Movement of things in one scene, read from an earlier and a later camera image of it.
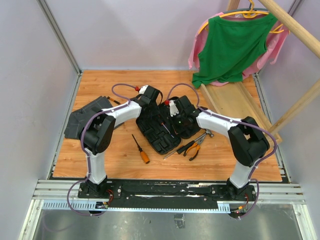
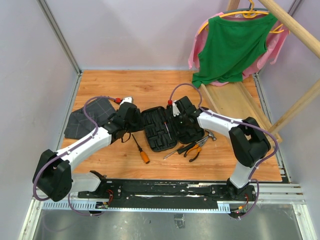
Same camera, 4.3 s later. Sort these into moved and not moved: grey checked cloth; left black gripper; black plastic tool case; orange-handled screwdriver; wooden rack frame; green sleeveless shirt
Moved: left black gripper; black plastic tool case
Not moved: green sleeveless shirt; wooden rack frame; orange-handled screwdriver; grey checked cloth
